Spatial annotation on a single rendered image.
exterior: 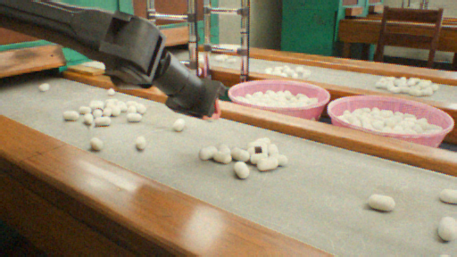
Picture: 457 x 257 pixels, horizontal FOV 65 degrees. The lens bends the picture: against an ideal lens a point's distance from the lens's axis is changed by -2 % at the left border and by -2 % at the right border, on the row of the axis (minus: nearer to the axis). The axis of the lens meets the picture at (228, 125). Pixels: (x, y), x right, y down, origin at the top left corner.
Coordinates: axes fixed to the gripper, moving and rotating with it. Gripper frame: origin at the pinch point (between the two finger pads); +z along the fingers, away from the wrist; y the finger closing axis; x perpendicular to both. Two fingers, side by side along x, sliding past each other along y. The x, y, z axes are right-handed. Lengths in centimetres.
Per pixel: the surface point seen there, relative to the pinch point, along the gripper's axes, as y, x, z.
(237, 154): -8.8, 6.8, -1.5
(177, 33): 72, -45, 48
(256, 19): 156, -167, 213
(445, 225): -41.8, 8.4, -3.7
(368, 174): -29.1, 2.5, 6.5
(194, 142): 3.4, 6.4, 1.1
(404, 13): 13, -159, 185
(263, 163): -14.4, 7.2, -2.1
